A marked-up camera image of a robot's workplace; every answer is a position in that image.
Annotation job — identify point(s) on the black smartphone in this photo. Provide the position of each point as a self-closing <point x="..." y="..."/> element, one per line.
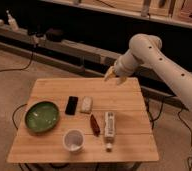
<point x="71" y="105"/>

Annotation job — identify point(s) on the white cup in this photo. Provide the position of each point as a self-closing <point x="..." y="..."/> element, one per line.
<point x="73" y="140"/>

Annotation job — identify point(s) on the white spray bottle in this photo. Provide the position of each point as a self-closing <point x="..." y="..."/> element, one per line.
<point x="12" y="22"/>

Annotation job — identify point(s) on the dark round object on ledge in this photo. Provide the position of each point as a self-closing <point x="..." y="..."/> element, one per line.
<point x="54" y="35"/>

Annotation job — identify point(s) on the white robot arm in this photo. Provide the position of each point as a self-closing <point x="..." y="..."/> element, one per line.
<point x="145" y="48"/>

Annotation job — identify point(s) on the green bowl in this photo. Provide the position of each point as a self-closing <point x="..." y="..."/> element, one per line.
<point x="42" y="117"/>

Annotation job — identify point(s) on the white tube bottle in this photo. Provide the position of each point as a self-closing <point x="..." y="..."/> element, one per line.
<point x="109" y="130"/>

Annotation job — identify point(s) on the white sponge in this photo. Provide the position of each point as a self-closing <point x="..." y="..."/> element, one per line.
<point x="86" y="106"/>

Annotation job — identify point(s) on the dark red pepper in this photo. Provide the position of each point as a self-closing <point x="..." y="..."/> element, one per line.
<point x="94" y="125"/>

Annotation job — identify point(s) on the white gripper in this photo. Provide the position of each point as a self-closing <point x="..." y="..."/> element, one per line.
<point x="125" y="66"/>

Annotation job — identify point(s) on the wooden table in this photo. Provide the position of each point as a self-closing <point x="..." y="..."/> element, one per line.
<point x="134" y="140"/>

